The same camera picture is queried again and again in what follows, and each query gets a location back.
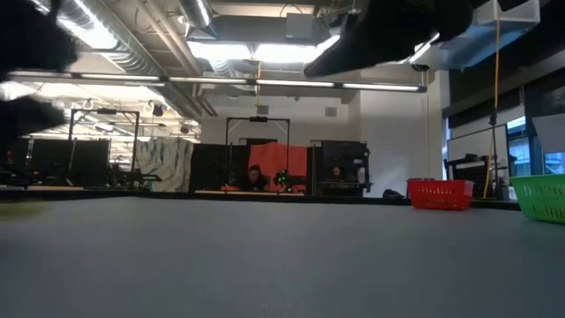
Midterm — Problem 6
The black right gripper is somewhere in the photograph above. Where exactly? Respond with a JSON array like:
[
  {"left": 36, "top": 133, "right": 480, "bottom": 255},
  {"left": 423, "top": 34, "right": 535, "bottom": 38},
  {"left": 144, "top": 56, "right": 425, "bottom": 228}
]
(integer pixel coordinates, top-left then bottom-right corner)
[{"left": 303, "top": 0, "right": 476, "bottom": 79}]

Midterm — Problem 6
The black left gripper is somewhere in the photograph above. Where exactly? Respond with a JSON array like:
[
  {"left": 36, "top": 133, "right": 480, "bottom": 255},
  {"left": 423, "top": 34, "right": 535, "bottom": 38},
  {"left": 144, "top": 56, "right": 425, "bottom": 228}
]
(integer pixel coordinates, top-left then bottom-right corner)
[{"left": 0, "top": 0, "right": 81, "bottom": 140}]

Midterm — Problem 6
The grey ceiling unit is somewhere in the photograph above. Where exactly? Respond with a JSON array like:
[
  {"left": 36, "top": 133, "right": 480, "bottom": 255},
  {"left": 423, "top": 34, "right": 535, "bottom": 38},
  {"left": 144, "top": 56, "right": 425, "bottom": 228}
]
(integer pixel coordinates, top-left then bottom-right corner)
[{"left": 284, "top": 11, "right": 317, "bottom": 41}]

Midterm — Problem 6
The black partition panel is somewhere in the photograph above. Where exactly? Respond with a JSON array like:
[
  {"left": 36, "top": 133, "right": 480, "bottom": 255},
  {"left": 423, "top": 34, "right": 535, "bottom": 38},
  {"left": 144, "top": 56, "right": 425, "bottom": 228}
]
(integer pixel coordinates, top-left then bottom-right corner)
[
  {"left": 189, "top": 142, "right": 251, "bottom": 193},
  {"left": 0, "top": 135, "right": 111, "bottom": 187}
]

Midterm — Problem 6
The green yellow crayon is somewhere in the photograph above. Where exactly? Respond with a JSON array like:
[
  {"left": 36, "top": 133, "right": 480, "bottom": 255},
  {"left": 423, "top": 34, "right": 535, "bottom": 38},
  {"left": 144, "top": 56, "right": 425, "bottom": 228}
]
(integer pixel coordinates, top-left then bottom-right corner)
[{"left": 0, "top": 201, "right": 50, "bottom": 218}]

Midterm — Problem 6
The black equipment rack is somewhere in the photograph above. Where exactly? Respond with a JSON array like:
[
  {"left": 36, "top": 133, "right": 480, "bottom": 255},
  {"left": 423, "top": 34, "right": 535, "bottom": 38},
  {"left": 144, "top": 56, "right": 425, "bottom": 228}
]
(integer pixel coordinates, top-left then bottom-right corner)
[{"left": 318, "top": 140, "right": 373, "bottom": 198}]

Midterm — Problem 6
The long ceiling light fixture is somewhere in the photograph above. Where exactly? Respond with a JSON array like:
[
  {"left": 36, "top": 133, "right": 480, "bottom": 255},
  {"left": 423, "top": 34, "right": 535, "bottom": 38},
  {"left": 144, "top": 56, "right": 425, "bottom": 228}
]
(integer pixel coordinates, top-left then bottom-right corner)
[{"left": 8, "top": 69, "right": 428, "bottom": 94}]

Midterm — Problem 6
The person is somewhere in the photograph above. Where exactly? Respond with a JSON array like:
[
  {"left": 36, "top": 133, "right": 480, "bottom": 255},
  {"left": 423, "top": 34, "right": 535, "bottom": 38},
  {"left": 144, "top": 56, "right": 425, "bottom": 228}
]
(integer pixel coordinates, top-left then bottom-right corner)
[
  {"left": 326, "top": 165, "right": 350, "bottom": 183},
  {"left": 240, "top": 164, "right": 271, "bottom": 193}
]

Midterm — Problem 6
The orange partition panel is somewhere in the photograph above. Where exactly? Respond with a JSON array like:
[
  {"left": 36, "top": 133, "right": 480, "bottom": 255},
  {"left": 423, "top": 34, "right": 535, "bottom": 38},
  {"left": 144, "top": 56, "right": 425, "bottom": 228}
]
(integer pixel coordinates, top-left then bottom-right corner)
[{"left": 246, "top": 141, "right": 309, "bottom": 194}]

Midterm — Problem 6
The whiteboard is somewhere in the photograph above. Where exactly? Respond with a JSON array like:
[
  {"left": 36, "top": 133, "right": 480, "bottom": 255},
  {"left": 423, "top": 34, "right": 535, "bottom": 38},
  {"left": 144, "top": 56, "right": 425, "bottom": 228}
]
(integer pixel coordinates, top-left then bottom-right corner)
[{"left": 446, "top": 123, "right": 509, "bottom": 181}]

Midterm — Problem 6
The patterned white cloth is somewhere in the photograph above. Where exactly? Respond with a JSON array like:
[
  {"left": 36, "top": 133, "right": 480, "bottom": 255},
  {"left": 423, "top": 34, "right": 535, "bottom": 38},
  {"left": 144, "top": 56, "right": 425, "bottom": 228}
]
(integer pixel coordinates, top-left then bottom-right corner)
[{"left": 133, "top": 137, "right": 195, "bottom": 193}]

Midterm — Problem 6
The red plastic basket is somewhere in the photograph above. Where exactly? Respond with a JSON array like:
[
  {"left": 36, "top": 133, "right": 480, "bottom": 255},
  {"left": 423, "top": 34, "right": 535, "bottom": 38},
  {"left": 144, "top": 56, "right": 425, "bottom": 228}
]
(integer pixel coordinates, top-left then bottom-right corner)
[{"left": 406, "top": 178, "right": 476, "bottom": 211}]

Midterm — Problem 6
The black pegboard cart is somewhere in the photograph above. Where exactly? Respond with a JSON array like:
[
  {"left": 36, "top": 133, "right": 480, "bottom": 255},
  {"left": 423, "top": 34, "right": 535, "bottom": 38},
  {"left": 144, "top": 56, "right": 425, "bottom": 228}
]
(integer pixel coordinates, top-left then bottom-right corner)
[{"left": 444, "top": 153, "right": 502, "bottom": 200}]

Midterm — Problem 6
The green plastic basket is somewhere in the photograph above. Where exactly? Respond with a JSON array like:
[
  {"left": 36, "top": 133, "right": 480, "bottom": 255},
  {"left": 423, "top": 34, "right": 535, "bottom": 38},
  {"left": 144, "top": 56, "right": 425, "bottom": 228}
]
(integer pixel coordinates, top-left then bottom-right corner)
[{"left": 509, "top": 173, "right": 565, "bottom": 225}]

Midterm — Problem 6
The black camera frame rig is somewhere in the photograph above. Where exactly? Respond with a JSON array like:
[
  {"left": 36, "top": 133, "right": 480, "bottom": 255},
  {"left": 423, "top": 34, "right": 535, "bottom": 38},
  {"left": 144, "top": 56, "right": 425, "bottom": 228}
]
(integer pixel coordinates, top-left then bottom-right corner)
[
  {"left": 225, "top": 116, "right": 291, "bottom": 195},
  {"left": 67, "top": 107, "right": 141, "bottom": 178}
]

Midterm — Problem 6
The ribbed silver ceiling duct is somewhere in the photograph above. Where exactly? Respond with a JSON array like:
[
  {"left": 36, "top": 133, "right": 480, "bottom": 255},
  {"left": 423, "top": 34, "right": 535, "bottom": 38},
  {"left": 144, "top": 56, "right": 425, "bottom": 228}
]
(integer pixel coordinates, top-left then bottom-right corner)
[{"left": 39, "top": 0, "right": 204, "bottom": 118}]

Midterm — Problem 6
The yellow hanging cable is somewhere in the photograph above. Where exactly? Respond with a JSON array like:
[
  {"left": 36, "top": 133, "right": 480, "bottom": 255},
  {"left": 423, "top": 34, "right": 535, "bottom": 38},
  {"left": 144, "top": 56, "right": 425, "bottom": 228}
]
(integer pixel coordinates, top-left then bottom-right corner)
[{"left": 482, "top": 19, "right": 502, "bottom": 200}]

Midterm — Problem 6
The silver ventilation duct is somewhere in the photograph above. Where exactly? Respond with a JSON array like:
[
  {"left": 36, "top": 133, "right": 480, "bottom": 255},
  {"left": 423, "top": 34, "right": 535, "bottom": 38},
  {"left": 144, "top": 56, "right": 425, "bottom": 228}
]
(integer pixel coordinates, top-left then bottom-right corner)
[{"left": 176, "top": 0, "right": 215, "bottom": 30}]

